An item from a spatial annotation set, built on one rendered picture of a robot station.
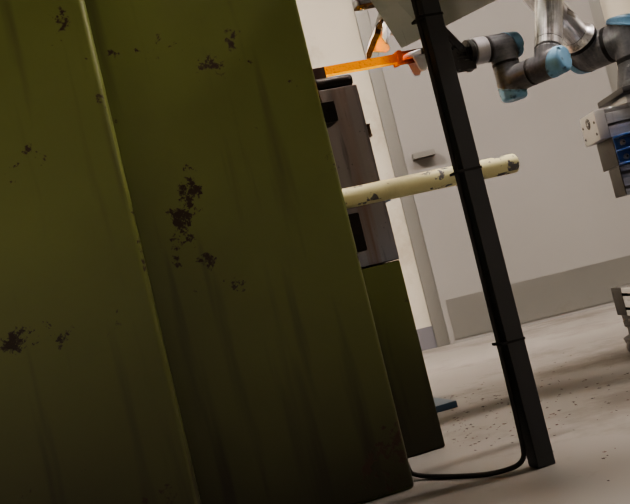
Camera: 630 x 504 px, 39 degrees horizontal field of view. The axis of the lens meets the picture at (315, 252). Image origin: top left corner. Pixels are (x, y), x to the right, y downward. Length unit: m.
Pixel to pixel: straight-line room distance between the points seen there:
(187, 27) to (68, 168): 0.41
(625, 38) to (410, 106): 2.21
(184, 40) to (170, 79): 0.09
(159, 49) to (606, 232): 3.61
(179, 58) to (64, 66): 0.25
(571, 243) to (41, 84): 3.74
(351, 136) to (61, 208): 0.82
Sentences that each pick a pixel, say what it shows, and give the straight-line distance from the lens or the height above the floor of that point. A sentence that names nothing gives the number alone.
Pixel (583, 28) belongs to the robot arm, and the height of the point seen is 1.04.
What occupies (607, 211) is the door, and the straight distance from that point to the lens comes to 5.09.
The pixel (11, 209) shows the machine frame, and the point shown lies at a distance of 1.66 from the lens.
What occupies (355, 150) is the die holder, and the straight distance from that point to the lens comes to 2.18.
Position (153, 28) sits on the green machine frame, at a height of 1.03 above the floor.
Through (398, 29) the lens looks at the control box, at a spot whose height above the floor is 0.95.
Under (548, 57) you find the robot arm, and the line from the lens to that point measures 2.48.
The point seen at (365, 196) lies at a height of 0.61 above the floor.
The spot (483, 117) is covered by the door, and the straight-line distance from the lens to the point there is 4.99.
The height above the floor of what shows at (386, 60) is 1.00.
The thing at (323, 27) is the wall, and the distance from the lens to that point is 5.07.
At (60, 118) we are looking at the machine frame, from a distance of 1.69.
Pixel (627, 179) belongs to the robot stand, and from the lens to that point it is 2.81.
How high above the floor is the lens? 0.43
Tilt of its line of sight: 3 degrees up
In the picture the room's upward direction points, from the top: 14 degrees counter-clockwise
